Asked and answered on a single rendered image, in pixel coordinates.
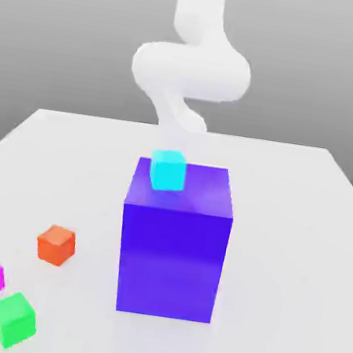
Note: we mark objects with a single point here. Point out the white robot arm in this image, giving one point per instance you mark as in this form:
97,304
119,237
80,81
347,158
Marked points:
191,71

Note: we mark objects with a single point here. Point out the small cyan cube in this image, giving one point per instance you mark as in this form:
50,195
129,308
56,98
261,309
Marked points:
167,170

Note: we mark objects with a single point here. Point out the small orange cube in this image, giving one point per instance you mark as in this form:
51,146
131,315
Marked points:
56,245

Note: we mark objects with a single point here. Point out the small green cube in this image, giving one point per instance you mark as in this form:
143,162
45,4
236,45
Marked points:
12,319

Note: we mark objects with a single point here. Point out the large blue box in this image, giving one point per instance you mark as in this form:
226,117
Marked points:
171,258

